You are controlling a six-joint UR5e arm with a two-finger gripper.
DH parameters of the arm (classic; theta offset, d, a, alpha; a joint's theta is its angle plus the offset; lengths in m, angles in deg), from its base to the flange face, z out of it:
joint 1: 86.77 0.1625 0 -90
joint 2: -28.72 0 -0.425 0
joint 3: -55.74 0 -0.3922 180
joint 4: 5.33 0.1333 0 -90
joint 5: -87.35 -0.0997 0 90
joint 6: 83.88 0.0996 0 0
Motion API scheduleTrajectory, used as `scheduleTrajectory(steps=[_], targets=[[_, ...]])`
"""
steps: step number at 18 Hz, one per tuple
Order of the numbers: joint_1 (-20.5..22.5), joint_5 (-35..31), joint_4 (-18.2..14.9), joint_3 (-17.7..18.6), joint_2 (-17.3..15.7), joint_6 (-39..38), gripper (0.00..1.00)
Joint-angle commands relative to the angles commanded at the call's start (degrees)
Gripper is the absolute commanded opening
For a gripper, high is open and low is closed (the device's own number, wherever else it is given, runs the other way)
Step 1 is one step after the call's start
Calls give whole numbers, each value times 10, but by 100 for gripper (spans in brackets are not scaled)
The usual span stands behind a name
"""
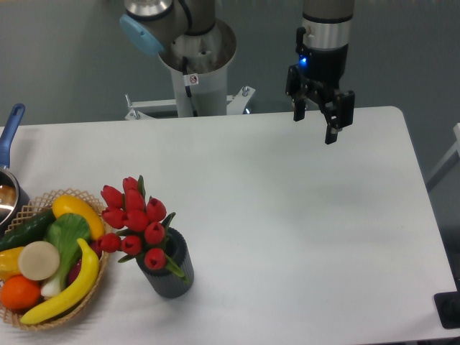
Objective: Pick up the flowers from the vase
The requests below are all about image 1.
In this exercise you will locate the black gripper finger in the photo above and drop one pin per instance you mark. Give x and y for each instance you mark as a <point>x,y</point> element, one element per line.
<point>338,110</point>
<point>297,89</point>

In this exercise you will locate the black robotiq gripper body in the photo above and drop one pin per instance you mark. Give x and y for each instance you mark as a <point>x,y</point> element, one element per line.
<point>323,67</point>

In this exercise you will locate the red tulip bouquet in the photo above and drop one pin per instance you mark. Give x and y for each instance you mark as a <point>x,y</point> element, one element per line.
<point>142,230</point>

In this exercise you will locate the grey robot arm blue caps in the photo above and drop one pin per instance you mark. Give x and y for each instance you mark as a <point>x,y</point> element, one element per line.
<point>152,25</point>

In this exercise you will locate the dark grey ribbed vase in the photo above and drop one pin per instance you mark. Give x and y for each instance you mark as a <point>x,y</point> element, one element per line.
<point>166,283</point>

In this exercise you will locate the white furniture leg right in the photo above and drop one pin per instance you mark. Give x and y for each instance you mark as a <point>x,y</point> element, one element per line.
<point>447,162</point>

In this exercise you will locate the black device at table edge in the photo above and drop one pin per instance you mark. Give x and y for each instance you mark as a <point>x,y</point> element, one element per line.
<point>447,305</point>

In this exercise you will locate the red purple vegetable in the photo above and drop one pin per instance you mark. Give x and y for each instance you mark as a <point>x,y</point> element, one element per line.
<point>74,272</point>

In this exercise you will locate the green bok choy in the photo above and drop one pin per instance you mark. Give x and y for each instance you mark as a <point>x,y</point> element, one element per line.
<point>63,234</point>

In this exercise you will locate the yellow banana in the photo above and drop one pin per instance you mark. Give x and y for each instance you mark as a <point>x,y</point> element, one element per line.
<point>70,296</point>

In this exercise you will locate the green cucumber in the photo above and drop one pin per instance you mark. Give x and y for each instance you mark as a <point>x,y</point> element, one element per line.
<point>28,231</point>

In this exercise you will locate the beige round slice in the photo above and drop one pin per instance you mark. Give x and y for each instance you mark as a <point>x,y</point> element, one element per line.
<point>38,260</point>

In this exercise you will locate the yellow pepper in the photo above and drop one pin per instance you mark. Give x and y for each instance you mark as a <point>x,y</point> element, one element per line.
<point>9,263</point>

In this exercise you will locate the orange fruit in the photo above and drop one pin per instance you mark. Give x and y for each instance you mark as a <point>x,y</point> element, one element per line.
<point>20,293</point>

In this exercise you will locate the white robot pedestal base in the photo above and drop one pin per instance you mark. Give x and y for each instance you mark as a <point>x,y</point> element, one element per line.
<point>198,67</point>

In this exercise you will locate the blue handled saucepan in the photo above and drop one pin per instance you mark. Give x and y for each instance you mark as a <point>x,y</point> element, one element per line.
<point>13,196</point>

